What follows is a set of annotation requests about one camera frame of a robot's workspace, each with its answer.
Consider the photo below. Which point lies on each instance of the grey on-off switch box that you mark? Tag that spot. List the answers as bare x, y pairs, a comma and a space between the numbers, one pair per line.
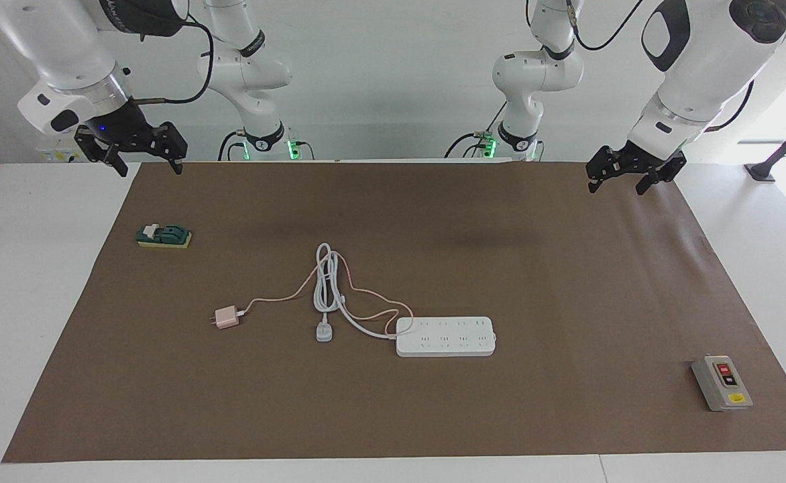
721, 386

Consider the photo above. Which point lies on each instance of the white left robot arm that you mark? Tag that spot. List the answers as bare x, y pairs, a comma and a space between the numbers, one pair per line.
701, 67

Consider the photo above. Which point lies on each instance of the white box with yellow label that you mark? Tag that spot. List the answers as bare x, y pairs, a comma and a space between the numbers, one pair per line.
58, 155

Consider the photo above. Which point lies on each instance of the white power strip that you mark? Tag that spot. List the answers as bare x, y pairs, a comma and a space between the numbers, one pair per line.
446, 335

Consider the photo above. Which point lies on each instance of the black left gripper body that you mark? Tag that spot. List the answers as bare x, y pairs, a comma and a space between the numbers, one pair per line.
641, 159

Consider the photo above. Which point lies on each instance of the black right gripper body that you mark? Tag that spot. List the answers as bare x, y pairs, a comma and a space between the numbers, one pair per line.
121, 131

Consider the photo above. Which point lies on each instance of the black camera stand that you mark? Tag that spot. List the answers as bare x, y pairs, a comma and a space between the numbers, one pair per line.
762, 171

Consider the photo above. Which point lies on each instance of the green knife switch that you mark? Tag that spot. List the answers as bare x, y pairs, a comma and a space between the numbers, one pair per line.
165, 235

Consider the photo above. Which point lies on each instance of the brown table mat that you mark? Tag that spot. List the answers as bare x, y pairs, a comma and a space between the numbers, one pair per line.
433, 416

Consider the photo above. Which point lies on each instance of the pink charger plug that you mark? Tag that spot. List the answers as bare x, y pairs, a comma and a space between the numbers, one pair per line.
225, 317

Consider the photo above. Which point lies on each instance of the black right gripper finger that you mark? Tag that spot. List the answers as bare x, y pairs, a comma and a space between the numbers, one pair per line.
91, 142
174, 142

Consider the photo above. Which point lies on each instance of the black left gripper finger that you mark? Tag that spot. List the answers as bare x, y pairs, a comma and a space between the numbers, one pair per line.
599, 168
653, 178

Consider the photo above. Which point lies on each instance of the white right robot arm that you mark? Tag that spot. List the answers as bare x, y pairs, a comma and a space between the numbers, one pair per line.
64, 40

